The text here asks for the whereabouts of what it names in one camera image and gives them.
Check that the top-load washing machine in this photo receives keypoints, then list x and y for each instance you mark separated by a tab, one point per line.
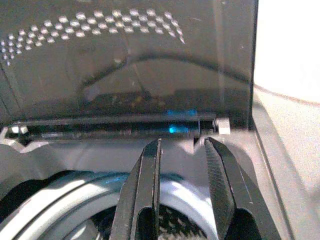
62	157

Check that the dark tinted washer lid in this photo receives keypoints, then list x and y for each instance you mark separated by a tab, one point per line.
125	75

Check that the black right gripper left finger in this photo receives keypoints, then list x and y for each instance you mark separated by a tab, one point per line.
140	190

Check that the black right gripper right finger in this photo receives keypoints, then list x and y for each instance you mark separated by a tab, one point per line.
232	190

